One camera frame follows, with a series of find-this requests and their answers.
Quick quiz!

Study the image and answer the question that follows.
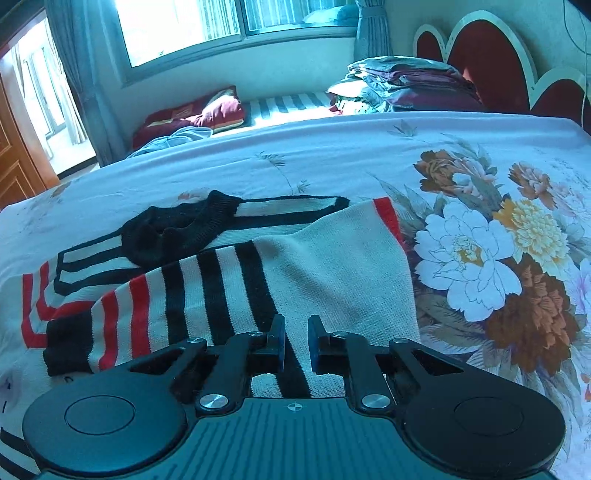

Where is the black striped white cloth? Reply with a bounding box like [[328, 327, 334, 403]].
[[0, 427, 40, 480]]

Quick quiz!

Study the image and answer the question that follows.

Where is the striped knit sweater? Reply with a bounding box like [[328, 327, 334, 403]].
[[21, 190, 422, 402]]

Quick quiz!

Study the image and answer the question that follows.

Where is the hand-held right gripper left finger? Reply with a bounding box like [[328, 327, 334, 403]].
[[127, 315, 287, 416]]

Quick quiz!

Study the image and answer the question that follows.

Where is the red and white headboard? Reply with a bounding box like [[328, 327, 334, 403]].
[[413, 9, 591, 137]]

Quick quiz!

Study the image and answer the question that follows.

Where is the striped mattress pad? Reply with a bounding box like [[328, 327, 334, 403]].
[[240, 90, 342, 127]]

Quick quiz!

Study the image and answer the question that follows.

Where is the bedroom window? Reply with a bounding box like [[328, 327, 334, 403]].
[[108, 0, 361, 86]]

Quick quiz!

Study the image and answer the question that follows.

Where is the floral bed sheet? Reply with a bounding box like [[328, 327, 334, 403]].
[[0, 111, 591, 480]]

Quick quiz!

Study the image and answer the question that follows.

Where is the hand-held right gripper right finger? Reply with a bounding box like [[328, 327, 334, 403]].
[[307, 315, 467, 414]]

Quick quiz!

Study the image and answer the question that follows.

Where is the dark red pillow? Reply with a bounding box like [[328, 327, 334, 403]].
[[185, 87, 245, 134]]

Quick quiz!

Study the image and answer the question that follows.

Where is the dark red folded blanket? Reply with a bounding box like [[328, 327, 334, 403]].
[[131, 102, 206, 149]]

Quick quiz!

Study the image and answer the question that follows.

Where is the blue curtain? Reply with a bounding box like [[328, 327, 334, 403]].
[[44, 0, 125, 167], [355, 0, 393, 65]]

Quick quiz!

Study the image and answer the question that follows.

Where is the brown wooden door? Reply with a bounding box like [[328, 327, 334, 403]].
[[0, 69, 61, 210]]

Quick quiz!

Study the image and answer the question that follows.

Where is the light blue cloth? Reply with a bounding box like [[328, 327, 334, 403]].
[[134, 126, 215, 158]]

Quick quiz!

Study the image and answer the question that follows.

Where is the stack of folded bedding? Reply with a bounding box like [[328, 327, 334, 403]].
[[327, 56, 485, 115]]

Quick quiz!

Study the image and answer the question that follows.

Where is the balcony window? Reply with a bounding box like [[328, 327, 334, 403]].
[[0, 14, 88, 176]]

